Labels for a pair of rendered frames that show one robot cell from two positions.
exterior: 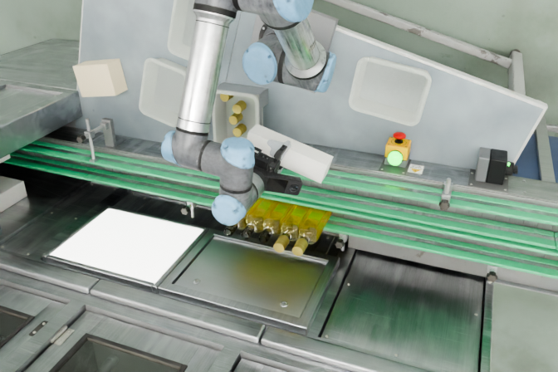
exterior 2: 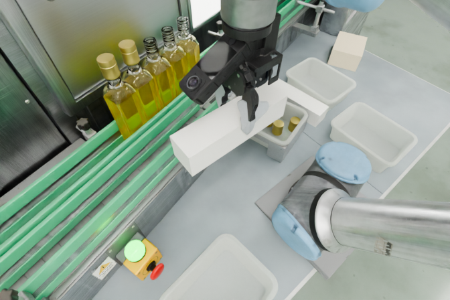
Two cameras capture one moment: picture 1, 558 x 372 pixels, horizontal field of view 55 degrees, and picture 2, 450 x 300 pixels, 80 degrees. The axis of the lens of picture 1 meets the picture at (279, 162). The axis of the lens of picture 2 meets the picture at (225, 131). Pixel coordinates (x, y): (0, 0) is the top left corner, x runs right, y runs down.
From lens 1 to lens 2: 1.02 m
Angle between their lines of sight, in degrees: 13
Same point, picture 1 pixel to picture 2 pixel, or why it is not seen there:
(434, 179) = (69, 290)
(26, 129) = not seen: outside the picture
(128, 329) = not seen: outside the picture
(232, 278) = not seen: outside the picture
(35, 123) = not seen: outside the picture
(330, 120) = (217, 201)
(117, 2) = (404, 94)
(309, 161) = (209, 138)
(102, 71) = (355, 51)
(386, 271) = (14, 157)
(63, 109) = (337, 15)
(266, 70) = (337, 163)
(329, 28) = (323, 263)
